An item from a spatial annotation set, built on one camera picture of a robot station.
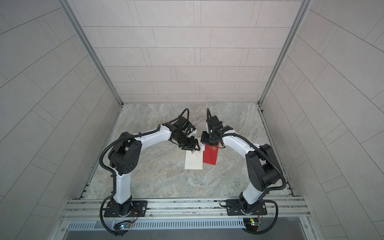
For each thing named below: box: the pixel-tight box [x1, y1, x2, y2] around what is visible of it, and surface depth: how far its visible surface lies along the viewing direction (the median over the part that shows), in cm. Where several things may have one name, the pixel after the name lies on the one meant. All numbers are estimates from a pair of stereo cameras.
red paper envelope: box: [203, 142, 220, 166], surface depth 90 cm
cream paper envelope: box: [184, 137, 204, 170], surface depth 89 cm
